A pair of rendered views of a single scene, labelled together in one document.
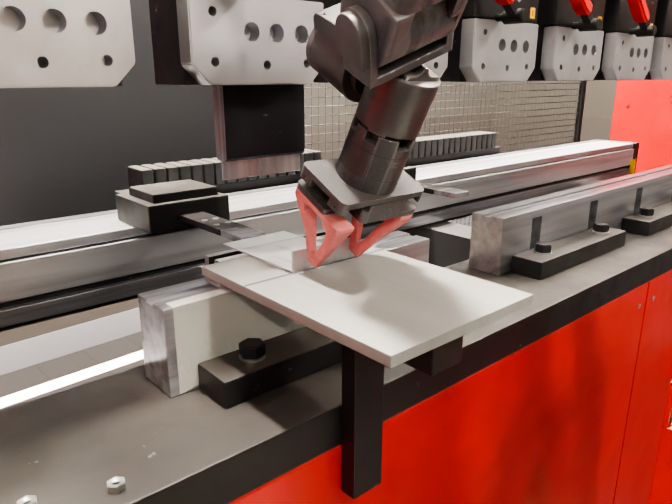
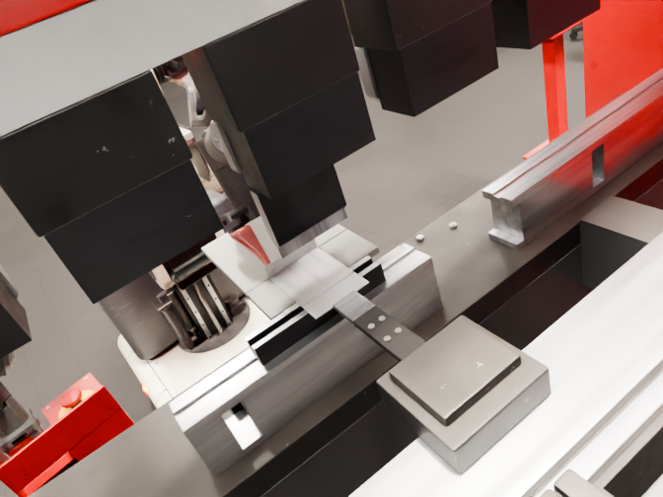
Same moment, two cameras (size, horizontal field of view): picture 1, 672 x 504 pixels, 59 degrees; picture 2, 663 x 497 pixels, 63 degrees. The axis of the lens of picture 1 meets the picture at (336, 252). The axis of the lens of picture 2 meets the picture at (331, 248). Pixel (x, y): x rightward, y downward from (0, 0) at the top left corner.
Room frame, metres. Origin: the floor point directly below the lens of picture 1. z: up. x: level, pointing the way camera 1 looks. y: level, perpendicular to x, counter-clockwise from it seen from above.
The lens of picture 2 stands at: (1.16, 0.27, 1.43)
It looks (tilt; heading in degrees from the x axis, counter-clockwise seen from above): 33 degrees down; 199
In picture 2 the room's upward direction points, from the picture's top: 20 degrees counter-clockwise
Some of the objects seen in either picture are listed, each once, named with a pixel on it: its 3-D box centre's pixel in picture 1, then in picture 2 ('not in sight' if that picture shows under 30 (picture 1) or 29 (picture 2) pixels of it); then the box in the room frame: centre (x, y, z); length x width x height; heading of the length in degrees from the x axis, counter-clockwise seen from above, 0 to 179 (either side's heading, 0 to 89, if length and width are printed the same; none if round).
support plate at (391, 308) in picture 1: (355, 284); (282, 249); (0.52, -0.02, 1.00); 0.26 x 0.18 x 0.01; 41
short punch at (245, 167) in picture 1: (261, 130); (303, 205); (0.64, 0.08, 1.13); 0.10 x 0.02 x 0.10; 131
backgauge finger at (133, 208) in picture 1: (198, 212); (408, 344); (0.76, 0.18, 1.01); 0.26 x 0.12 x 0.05; 41
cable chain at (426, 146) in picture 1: (433, 145); not in sight; (1.44, -0.24, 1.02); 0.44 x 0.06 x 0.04; 131
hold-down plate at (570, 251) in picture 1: (572, 250); not in sight; (0.99, -0.41, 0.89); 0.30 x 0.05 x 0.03; 131
